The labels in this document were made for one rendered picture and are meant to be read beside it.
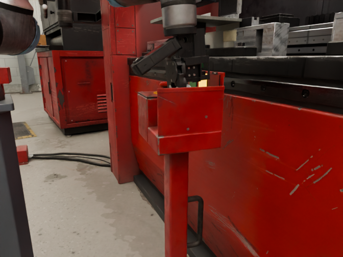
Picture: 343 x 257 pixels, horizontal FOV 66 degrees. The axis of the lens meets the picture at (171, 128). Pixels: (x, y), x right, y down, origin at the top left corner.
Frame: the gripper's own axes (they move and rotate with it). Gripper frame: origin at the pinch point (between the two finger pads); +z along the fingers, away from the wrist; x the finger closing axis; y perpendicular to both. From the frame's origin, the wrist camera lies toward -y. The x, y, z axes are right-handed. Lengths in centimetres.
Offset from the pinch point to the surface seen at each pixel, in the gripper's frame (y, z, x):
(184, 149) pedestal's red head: -0.8, 6.2, -4.9
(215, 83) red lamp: 9.3, -7.2, -1.7
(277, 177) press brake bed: 21.4, 16.6, -9.8
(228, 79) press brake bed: 21.1, -5.9, 11.8
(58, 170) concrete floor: -49, 69, 157
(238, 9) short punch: 36, -27, 29
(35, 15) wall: -95, -129, 725
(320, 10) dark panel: 86, -27, 40
